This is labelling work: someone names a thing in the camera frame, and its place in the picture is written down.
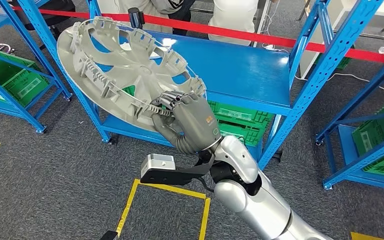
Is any white desk panel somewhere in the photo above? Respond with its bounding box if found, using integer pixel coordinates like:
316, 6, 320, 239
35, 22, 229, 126
95, 0, 122, 16

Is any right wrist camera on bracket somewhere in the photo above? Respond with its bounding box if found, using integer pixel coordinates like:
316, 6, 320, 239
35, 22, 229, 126
139, 153, 217, 187

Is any grey plastic wheel hubcap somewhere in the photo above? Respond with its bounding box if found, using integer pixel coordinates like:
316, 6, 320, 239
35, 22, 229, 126
56, 16, 208, 134

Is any long white floor cable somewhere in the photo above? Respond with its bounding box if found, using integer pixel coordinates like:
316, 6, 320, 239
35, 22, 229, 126
293, 72, 384, 99

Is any person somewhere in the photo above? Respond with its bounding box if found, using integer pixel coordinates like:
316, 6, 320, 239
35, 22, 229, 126
118, 0, 197, 36
207, 0, 279, 47

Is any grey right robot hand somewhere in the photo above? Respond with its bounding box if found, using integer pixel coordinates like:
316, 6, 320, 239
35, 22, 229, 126
151, 90, 223, 153

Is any yellow floor tape square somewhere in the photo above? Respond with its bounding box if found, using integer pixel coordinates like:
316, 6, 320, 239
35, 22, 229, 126
349, 231, 384, 240

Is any black barrier belt post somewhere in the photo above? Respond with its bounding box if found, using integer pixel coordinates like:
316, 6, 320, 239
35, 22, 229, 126
127, 6, 146, 31

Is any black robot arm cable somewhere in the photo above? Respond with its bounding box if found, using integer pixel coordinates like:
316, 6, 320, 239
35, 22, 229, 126
195, 176, 217, 194

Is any blue metal shelf rack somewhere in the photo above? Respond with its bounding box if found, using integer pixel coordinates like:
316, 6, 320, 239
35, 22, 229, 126
0, 0, 74, 135
314, 46, 384, 194
15, 0, 384, 172

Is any red barrier belt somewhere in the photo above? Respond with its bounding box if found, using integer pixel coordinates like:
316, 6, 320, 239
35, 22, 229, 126
0, 1, 384, 64

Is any black office chair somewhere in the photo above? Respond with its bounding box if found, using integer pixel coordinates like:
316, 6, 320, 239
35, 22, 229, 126
9, 0, 78, 51

